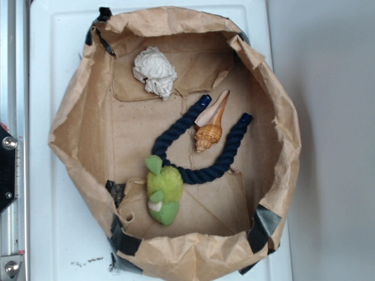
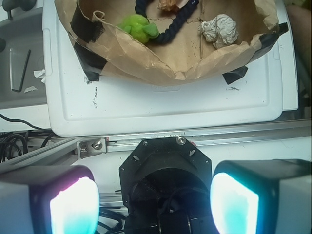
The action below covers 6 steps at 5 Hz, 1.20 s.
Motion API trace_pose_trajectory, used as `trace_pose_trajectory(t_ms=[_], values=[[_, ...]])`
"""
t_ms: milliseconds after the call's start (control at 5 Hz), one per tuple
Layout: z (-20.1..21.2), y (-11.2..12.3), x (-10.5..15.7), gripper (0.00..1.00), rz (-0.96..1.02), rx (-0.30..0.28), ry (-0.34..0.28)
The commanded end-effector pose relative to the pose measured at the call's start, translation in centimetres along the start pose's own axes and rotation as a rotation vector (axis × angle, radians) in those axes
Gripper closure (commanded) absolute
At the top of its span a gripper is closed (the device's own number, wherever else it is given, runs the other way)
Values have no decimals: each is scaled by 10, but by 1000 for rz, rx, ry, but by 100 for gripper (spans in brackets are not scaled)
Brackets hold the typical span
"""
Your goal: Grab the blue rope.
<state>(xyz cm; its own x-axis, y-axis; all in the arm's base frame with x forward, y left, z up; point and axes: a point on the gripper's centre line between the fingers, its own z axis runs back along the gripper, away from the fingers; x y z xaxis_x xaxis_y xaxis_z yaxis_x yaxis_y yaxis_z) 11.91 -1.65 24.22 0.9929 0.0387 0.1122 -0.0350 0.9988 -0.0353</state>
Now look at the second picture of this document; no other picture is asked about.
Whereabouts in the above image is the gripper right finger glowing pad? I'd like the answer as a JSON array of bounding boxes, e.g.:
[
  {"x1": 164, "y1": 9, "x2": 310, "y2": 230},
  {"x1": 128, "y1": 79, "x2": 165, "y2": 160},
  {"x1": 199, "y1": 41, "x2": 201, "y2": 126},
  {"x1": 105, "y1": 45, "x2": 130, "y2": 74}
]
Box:
[{"x1": 210, "y1": 159, "x2": 312, "y2": 234}]

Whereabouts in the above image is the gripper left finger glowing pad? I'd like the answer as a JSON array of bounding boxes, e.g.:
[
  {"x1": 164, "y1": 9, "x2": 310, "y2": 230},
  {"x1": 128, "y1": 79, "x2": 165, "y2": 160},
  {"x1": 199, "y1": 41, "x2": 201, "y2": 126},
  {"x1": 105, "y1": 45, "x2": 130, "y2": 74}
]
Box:
[{"x1": 0, "y1": 165, "x2": 99, "y2": 234}]

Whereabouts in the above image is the dark blue rope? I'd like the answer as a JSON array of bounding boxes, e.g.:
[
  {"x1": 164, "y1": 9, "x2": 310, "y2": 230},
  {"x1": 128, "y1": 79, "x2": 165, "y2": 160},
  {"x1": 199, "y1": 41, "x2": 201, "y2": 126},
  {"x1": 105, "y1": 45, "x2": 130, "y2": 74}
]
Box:
[{"x1": 135, "y1": 0, "x2": 200, "y2": 46}]

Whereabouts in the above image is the white plastic tray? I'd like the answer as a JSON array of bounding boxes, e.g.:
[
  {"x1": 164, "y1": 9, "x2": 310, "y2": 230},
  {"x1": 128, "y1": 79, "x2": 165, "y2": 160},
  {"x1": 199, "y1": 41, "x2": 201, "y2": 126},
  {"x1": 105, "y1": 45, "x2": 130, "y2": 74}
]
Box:
[{"x1": 43, "y1": 0, "x2": 298, "y2": 137}]

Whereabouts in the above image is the black hex key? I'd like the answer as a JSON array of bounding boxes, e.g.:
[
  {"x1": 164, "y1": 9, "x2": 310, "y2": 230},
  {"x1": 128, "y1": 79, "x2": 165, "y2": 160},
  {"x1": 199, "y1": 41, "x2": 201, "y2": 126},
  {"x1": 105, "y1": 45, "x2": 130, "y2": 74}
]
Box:
[{"x1": 11, "y1": 49, "x2": 31, "y2": 93}]

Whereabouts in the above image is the brown paper bag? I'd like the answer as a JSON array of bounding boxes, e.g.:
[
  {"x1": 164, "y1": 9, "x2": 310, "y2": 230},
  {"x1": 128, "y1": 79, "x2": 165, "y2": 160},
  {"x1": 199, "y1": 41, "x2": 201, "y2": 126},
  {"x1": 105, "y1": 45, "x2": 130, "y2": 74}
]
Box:
[{"x1": 55, "y1": 0, "x2": 279, "y2": 86}]

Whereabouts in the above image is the crumpled white paper ball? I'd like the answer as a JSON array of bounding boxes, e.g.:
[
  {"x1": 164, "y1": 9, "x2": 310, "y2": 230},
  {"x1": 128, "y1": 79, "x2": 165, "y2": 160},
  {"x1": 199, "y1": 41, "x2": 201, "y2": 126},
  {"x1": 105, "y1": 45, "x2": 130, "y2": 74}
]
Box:
[{"x1": 198, "y1": 14, "x2": 239, "y2": 49}]

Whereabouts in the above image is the green plush toy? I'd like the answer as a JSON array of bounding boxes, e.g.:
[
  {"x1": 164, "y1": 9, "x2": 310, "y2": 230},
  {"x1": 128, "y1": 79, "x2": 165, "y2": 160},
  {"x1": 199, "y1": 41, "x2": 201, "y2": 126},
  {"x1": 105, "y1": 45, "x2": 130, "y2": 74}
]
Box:
[{"x1": 117, "y1": 14, "x2": 159, "y2": 44}]

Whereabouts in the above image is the aluminium rail frame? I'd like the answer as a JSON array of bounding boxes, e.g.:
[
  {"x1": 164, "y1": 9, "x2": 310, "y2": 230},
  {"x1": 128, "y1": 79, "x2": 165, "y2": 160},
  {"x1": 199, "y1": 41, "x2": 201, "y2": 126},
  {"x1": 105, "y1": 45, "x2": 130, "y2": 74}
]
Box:
[{"x1": 0, "y1": 119, "x2": 312, "y2": 174}]

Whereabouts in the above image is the black octagonal mount plate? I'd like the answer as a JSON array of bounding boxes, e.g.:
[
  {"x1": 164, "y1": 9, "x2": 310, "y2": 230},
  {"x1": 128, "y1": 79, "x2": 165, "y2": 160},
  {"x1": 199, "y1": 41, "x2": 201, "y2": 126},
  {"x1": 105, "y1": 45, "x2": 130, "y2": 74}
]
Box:
[{"x1": 119, "y1": 136, "x2": 215, "y2": 234}]

